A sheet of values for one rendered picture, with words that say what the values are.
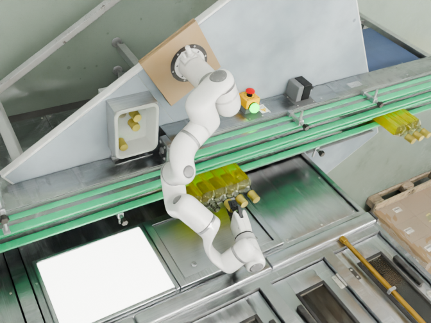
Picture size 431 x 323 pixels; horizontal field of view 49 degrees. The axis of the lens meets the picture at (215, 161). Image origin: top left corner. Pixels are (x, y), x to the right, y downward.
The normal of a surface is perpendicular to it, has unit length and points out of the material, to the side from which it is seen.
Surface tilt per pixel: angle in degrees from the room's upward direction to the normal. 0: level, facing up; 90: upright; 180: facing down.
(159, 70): 1
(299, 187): 90
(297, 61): 0
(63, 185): 90
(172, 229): 90
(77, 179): 90
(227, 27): 0
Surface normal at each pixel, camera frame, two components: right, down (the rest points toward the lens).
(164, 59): 0.52, 0.60
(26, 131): 0.11, -0.75
